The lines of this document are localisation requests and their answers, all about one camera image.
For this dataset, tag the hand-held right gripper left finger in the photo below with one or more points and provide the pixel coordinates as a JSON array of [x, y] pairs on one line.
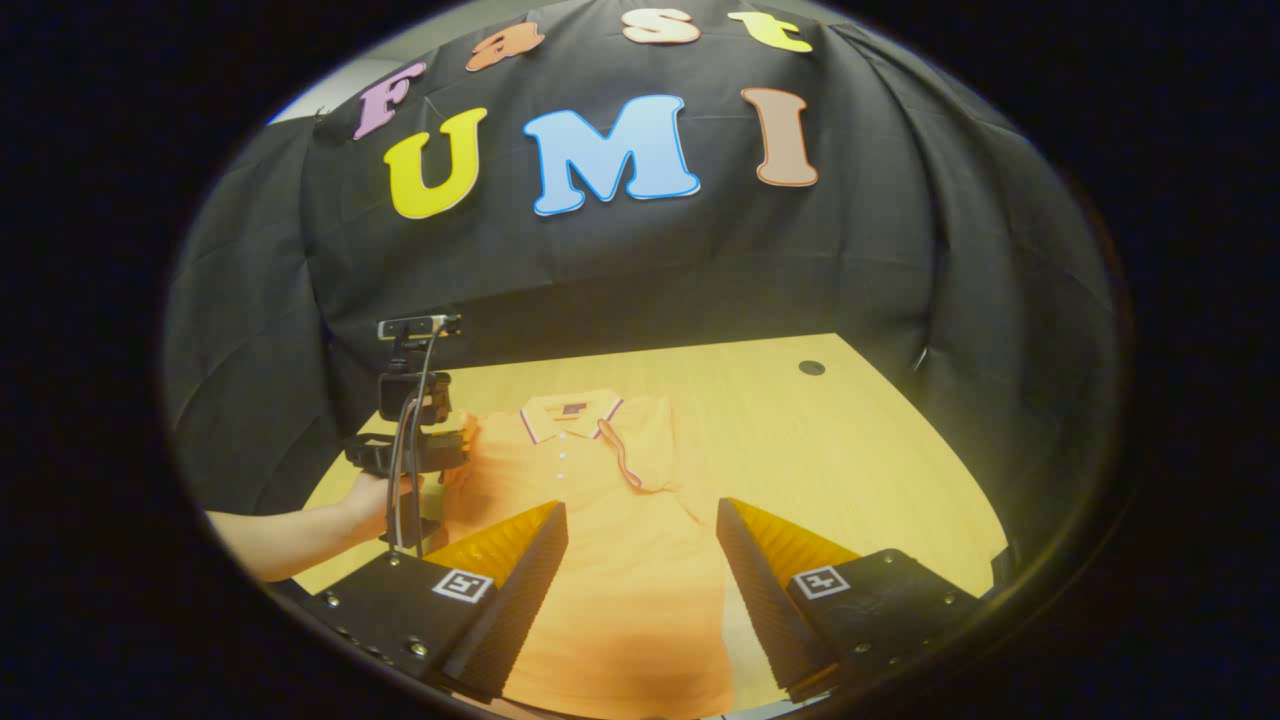
[[515, 600]]

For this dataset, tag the orange T-shirt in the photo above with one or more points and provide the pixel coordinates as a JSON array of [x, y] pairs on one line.
[[610, 520]]

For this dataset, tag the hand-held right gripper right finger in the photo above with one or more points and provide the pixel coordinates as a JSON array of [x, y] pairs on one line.
[[760, 590]]

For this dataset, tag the black backdrop cloth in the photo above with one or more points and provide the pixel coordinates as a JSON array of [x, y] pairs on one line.
[[620, 270]]

